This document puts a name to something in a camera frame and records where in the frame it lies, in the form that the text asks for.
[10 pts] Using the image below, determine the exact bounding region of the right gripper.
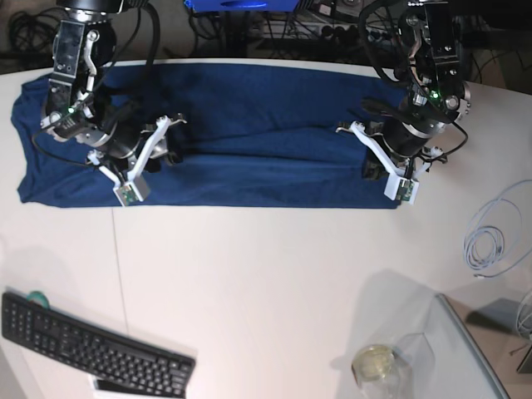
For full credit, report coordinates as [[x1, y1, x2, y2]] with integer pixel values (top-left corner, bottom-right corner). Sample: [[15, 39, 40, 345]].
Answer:
[[82, 113, 187, 206]]

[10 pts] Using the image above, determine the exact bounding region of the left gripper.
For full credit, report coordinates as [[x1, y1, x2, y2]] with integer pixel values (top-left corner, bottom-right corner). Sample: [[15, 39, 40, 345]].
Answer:
[[335, 118, 443, 204]]

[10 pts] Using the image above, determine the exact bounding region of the blue long-sleeve t-shirt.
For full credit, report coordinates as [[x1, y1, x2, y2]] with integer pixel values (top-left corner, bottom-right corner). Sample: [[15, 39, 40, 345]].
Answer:
[[10, 62, 411, 209]]

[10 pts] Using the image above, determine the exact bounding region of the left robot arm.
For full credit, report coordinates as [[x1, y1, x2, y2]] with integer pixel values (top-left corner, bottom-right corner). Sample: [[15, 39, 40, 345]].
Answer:
[[337, 1, 470, 204]]

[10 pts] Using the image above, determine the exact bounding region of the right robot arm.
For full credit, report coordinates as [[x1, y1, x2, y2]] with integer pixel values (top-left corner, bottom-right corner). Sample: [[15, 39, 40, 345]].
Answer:
[[39, 1, 186, 206]]

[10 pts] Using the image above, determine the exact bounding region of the green tape roll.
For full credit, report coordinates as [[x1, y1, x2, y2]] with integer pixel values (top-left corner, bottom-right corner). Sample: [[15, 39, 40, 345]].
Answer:
[[26, 291, 50, 309]]

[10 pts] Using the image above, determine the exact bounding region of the black computer keyboard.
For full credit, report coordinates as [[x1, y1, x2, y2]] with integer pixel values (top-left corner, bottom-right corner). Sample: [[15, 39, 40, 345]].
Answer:
[[1, 292, 195, 398]]

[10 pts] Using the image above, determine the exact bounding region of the clear glass jar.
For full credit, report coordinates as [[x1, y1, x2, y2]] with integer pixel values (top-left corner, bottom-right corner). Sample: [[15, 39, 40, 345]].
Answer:
[[351, 332, 436, 398]]

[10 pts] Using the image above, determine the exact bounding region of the blue box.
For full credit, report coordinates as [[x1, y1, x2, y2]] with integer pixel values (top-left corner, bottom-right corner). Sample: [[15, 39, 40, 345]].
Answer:
[[184, 0, 298, 12]]

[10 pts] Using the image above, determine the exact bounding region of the white power strip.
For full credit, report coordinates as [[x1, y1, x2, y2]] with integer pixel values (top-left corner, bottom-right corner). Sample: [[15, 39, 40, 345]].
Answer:
[[250, 20, 358, 40]]

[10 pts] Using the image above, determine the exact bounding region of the coiled white cable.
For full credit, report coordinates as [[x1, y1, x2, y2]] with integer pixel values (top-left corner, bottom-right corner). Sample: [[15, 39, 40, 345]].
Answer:
[[462, 179, 532, 280]]

